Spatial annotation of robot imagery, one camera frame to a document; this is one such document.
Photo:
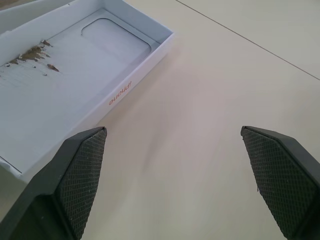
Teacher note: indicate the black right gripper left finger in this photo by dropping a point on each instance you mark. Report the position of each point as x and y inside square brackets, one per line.
[62, 185]

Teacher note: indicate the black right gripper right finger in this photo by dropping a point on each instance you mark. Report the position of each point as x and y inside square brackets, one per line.
[280, 180]

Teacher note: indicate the white iPhone box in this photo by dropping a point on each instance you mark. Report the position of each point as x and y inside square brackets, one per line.
[75, 82]

